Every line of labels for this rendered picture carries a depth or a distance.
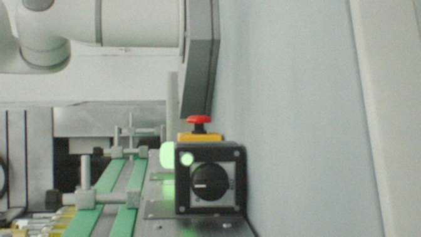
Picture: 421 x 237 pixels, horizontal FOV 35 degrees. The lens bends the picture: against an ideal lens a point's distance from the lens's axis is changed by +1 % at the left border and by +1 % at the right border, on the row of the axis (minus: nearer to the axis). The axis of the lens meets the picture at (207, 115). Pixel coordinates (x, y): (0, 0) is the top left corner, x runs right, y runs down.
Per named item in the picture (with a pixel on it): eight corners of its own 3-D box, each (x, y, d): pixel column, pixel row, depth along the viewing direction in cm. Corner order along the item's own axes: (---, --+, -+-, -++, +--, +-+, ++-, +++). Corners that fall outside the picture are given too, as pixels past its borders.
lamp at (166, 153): (177, 167, 110) (160, 167, 110) (177, 140, 110) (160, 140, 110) (178, 170, 106) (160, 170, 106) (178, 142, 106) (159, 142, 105)
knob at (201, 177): (228, 200, 76) (231, 205, 73) (190, 200, 76) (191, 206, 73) (228, 162, 76) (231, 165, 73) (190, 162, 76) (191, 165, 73)
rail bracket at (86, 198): (144, 204, 93) (47, 206, 92) (143, 153, 93) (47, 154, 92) (143, 210, 89) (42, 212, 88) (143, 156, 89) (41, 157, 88)
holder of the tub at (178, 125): (202, 177, 172) (171, 177, 171) (201, 72, 171) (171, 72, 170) (205, 187, 155) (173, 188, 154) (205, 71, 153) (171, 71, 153)
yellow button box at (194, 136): (220, 172, 112) (177, 172, 112) (220, 128, 112) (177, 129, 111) (224, 178, 105) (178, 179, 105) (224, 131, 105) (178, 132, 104)
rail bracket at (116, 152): (148, 197, 153) (94, 198, 152) (148, 125, 152) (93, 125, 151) (148, 199, 150) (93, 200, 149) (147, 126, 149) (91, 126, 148)
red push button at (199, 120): (186, 135, 110) (186, 115, 110) (210, 135, 110) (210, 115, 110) (187, 136, 106) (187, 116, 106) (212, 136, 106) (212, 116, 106)
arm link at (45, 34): (99, 17, 118) (7, 15, 116) (103, 67, 128) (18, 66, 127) (101, -18, 124) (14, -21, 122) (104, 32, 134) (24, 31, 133)
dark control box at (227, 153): (239, 202, 85) (174, 202, 84) (239, 140, 84) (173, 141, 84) (247, 214, 77) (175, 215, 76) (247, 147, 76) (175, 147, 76)
